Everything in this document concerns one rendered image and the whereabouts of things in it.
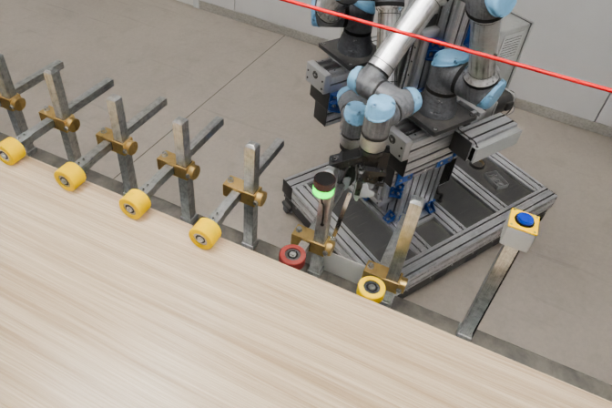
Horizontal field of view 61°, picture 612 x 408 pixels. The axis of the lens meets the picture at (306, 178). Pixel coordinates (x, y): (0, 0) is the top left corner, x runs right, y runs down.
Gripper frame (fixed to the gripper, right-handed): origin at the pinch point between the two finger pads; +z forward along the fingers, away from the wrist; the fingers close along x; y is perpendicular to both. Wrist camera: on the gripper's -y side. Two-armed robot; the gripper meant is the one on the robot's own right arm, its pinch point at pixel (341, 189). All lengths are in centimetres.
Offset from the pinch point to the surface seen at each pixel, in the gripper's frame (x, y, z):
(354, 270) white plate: -16.4, -27.1, 5.6
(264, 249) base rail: 15.8, -28.6, 12.0
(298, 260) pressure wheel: -2.4, -43.2, -8.9
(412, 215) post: -29, -31, -30
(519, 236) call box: -55, -32, -38
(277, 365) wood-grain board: -11, -75, -9
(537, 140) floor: -81, 201, 85
